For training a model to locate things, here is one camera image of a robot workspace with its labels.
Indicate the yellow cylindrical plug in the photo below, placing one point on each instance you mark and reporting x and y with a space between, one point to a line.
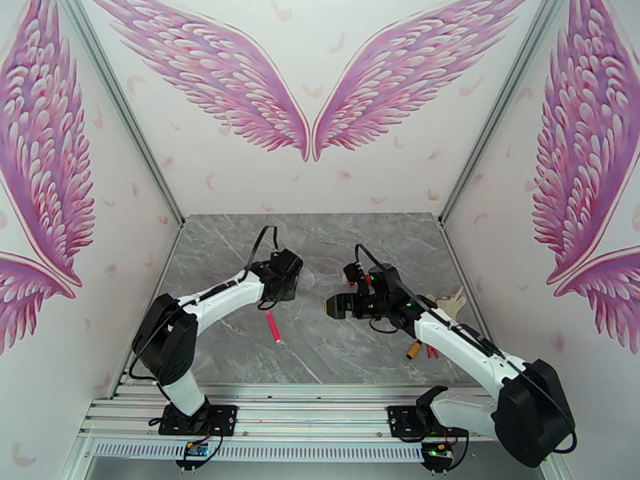
413 351

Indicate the light wooden toy piece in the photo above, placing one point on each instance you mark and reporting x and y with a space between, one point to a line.
452 298

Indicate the red alligator clip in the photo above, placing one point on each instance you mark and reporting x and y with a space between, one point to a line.
432 351

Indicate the small green circuit board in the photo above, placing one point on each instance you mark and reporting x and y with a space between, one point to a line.
197 449
437 449

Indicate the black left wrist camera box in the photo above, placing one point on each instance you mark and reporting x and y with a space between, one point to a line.
289 261

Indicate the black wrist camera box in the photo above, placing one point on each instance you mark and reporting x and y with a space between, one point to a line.
289 261
353 274

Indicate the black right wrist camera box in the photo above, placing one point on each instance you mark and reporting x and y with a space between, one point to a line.
353 274

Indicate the aluminium rail frame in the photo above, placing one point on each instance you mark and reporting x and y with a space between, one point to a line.
310 413

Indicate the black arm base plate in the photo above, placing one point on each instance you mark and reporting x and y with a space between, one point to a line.
400 418
222 418

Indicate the aluminium frame post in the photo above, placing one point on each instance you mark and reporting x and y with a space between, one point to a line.
510 101
120 101

